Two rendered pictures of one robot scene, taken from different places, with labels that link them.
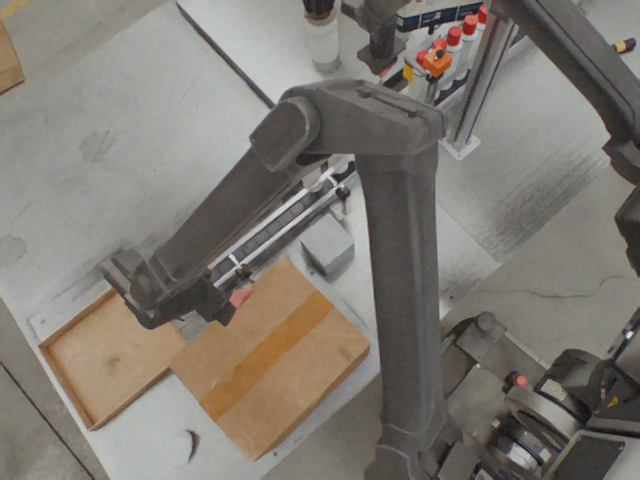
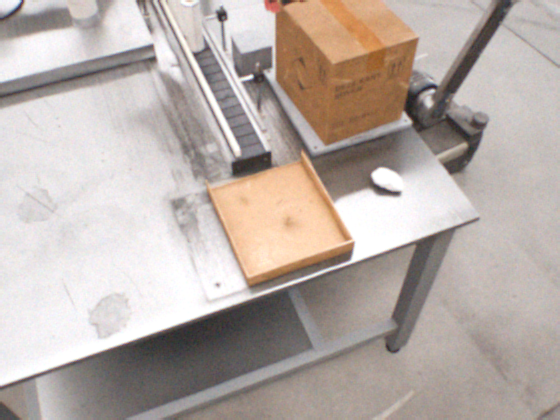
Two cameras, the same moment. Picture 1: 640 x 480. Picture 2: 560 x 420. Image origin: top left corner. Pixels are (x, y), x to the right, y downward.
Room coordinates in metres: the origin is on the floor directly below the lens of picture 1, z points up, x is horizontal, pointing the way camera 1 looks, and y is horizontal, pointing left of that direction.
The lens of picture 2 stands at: (0.10, 1.41, 1.95)
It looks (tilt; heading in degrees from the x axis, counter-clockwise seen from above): 53 degrees down; 277
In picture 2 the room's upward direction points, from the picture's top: straight up
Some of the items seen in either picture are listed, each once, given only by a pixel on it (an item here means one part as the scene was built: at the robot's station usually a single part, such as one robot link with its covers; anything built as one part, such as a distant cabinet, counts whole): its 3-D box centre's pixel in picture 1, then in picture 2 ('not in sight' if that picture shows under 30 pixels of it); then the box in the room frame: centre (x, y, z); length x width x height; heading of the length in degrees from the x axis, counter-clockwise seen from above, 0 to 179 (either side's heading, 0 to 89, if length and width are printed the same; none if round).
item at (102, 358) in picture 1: (114, 348); (277, 213); (0.21, 0.58, 0.85); 0.30 x 0.26 x 0.04; 120
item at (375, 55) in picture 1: (382, 43); not in sight; (0.72, -0.19, 1.13); 0.10 x 0.07 x 0.07; 120
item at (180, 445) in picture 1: (179, 449); (387, 180); (-0.05, 0.44, 0.85); 0.08 x 0.07 x 0.04; 127
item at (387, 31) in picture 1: (381, 22); not in sight; (0.73, -0.19, 1.19); 0.07 x 0.06 x 0.07; 37
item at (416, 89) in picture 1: (419, 81); not in sight; (0.71, -0.29, 0.98); 0.05 x 0.05 x 0.20
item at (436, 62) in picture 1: (420, 90); not in sight; (0.64, -0.27, 1.05); 0.10 x 0.04 x 0.33; 30
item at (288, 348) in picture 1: (279, 359); (340, 59); (0.10, 0.16, 0.99); 0.30 x 0.24 x 0.27; 124
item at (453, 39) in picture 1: (448, 58); not in sight; (0.76, -0.38, 0.98); 0.05 x 0.05 x 0.20
